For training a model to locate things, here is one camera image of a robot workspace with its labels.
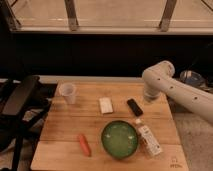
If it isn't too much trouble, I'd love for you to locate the black eraser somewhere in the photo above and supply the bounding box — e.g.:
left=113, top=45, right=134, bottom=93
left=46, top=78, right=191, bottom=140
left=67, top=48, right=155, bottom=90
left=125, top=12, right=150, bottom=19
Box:
left=127, top=99, right=143, bottom=117

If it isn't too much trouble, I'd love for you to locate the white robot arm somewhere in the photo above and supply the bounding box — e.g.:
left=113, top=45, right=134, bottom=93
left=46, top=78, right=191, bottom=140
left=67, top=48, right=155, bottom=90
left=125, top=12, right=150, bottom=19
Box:
left=142, top=60, right=213, bottom=125

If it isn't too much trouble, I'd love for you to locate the round glass container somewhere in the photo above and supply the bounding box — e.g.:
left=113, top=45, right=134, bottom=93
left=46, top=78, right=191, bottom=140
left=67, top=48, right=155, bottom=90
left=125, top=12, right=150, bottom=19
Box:
left=180, top=70, right=205, bottom=88

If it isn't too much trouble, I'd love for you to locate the white rectangular block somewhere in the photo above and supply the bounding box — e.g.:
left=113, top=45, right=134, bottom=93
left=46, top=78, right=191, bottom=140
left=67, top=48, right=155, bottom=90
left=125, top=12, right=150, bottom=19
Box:
left=99, top=97, right=113, bottom=114

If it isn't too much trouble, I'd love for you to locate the green bowl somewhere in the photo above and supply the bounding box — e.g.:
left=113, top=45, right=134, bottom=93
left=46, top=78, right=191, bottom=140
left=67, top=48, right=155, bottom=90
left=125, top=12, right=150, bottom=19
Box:
left=101, top=120, right=138, bottom=160

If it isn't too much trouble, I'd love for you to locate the orange carrot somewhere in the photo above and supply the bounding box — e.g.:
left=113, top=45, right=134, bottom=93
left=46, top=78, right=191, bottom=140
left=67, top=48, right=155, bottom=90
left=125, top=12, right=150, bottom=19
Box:
left=78, top=134, right=91, bottom=157

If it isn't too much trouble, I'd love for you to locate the clear plastic cup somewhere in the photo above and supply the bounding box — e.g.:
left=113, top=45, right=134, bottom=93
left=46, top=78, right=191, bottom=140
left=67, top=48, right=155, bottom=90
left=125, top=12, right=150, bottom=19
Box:
left=59, top=83, right=77, bottom=104

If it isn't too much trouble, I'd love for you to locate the black office chair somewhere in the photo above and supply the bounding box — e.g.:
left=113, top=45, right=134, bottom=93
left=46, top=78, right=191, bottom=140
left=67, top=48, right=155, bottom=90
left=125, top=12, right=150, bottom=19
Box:
left=0, top=75, right=51, bottom=171

